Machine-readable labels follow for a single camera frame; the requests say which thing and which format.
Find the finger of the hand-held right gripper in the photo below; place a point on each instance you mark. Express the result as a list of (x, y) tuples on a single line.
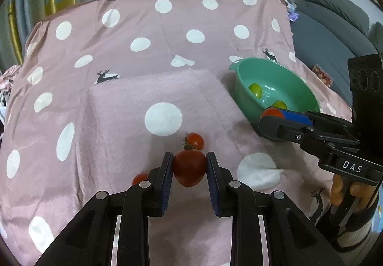
[(296, 117), (281, 129)]

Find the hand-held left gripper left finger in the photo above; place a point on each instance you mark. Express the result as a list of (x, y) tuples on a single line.
[(166, 186)]

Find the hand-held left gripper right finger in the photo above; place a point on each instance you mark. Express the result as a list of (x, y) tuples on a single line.
[(213, 186)]

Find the small red tomato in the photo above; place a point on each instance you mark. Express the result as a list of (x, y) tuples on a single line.
[(270, 112), (139, 179)]

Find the yellow-green lemon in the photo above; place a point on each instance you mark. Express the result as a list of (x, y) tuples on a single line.
[(279, 104), (255, 90)]

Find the large red tomato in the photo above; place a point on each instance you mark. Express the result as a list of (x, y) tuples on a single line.
[(189, 167)]

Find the green plastic bowl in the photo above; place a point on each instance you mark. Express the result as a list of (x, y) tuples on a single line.
[(269, 74)]

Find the person's right forearm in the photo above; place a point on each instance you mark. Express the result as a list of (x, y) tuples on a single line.
[(353, 239)]

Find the person's right hand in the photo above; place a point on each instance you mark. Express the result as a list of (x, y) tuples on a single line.
[(337, 191)]

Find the red tomato with green stem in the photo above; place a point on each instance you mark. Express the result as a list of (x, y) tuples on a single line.
[(195, 140)]

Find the red snack packet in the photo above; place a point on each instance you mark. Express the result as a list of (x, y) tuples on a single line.
[(323, 75)]

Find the grey sofa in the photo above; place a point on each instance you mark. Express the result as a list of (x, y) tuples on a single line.
[(323, 32)]

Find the folded pink dotted towel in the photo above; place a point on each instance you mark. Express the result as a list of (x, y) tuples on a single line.
[(125, 104)]

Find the pink polka dot blanket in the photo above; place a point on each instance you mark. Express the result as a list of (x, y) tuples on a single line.
[(134, 29)]

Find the crumpled pink cloth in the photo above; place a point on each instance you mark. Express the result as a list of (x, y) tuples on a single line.
[(7, 80)]

